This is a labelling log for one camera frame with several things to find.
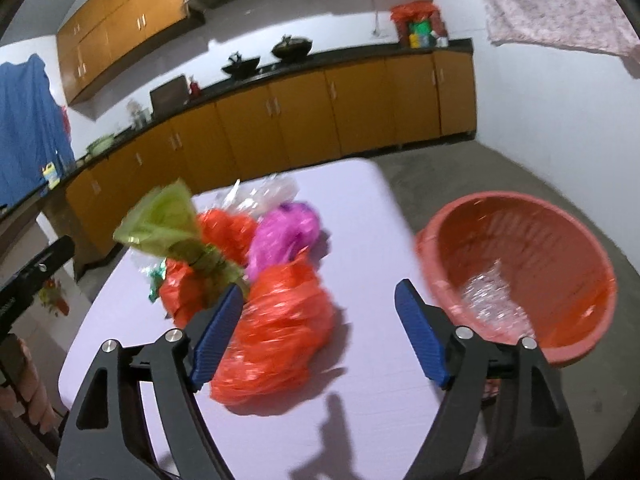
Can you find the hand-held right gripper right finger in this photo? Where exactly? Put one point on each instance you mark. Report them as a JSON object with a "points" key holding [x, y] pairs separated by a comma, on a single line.
{"points": [[420, 335]]}

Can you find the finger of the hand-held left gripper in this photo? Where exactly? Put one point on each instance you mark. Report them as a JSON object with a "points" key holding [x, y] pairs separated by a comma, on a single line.
{"points": [[50, 260]]}

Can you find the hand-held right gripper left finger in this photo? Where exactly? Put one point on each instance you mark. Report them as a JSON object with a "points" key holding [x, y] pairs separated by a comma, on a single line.
{"points": [[217, 340]]}

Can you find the small orange plastic bag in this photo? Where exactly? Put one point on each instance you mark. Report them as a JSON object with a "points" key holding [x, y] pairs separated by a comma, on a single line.
{"points": [[225, 232], [182, 290]]}

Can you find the large orange plastic bag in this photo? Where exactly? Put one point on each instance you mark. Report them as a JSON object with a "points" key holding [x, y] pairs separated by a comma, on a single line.
{"points": [[280, 320]]}

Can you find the crinkled clear plastic bag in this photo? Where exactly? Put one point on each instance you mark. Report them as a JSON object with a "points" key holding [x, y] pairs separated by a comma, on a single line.
{"points": [[492, 305]]}

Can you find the teal foil wrapper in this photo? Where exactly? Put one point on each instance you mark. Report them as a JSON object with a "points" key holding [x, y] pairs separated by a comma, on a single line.
{"points": [[157, 285]]}

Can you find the purple plastic bag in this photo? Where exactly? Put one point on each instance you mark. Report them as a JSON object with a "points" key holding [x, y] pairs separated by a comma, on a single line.
{"points": [[280, 235]]}

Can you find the green plastic bag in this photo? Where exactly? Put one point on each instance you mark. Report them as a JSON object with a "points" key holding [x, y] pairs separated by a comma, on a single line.
{"points": [[165, 215]]}

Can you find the red plastic basket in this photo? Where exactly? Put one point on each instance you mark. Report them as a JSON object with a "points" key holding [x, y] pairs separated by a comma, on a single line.
{"points": [[550, 240]]}

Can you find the person's left hand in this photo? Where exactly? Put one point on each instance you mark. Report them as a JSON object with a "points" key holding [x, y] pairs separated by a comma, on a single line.
{"points": [[37, 400]]}

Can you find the yellow bottle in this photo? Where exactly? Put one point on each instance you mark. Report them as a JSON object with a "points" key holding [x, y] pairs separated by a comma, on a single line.
{"points": [[51, 176]]}

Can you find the green enamel pot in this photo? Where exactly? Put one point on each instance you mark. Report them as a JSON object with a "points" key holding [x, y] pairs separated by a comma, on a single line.
{"points": [[102, 145]]}

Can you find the red cloth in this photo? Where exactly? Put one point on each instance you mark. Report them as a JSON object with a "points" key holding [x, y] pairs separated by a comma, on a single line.
{"points": [[65, 125]]}

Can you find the blue cloth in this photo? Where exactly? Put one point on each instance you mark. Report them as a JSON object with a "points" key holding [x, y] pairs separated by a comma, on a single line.
{"points": [[30, 125]]}

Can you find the glass jar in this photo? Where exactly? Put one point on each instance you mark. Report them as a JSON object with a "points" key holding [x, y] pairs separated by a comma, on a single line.
{"points": [[137, 115]]}

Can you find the wooden cutting board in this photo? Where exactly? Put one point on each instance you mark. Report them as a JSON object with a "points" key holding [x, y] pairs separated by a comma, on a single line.
{"points": [[170, 95]]}

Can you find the red bottle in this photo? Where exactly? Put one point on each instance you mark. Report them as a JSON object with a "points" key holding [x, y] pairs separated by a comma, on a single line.
{"points": [[194, 89]]}

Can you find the wooden base cabinets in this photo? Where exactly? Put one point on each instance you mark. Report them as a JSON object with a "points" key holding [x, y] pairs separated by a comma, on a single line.
{"points": [[300, 110]]}

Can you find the black countertop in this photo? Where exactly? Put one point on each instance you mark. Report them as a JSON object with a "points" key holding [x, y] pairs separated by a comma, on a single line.
{"points": [[457, 49]]}

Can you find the white cup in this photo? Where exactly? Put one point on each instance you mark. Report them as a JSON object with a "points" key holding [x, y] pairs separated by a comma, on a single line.
{"points": [[442, 42]]}

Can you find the black wok with lid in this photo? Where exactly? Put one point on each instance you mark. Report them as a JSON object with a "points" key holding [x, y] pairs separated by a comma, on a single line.
{"points": [[292, 51]]}

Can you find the green box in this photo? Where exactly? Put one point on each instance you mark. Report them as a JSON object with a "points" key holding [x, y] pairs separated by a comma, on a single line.
{"points": [[420, 27]]}

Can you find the red plastic bag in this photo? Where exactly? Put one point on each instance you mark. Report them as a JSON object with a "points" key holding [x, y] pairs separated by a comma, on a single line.
{"points": [[415, 10]]}

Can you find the pink floral cloth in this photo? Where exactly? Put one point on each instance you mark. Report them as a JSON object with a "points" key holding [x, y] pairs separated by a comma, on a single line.
{"points": [[550, 5]]}

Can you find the long wooden wall cabinets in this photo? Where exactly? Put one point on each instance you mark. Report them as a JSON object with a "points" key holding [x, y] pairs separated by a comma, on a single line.
{"points": [[120, 15]]}

